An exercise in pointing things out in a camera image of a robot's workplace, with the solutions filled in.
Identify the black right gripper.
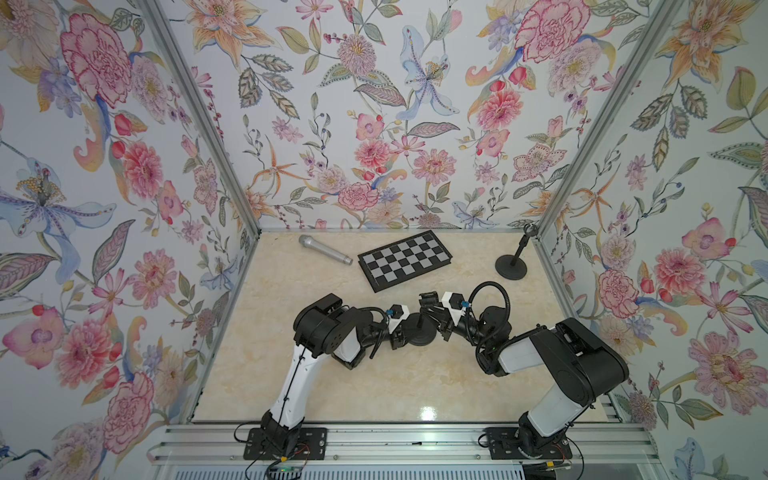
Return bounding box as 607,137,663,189
422,304,493,352

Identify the black round disc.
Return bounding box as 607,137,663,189
400,313,437,347

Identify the black round stand base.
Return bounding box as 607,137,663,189
495,254,528,280

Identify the black microphone stand pole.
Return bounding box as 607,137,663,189
512,234,530,264

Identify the black microphone clip holder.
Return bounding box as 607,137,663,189
523,223,539,238

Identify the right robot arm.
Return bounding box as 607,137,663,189
420,294,629,457

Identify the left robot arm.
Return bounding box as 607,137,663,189
260,293,410,443

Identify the silver handheld microphone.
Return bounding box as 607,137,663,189
299,235,353,265

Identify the black white chessboard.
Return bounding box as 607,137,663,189
358,230,452,293

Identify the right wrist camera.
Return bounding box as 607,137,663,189
441,292,471,326

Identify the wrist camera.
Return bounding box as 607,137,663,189
441,292,471,326
386,304,410,335

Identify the left black corrugated cable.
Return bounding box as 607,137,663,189
350,305,391,361

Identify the black corrugated cable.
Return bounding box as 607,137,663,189
466,280,512,352
350,305,391,361

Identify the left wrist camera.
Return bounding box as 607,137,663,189
386,304,410,335

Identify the right black corrugated cable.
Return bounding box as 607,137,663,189
466,280,512,352

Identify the aluminium front rail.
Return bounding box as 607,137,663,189
148,423,668,479

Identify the right aluminium corner post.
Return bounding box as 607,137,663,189
538,1,680,240

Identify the aluminium corner post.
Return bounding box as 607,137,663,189
538,1,680,240
137,0,261,239

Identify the left aluminium corner post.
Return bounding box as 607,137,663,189
137,0,261,239

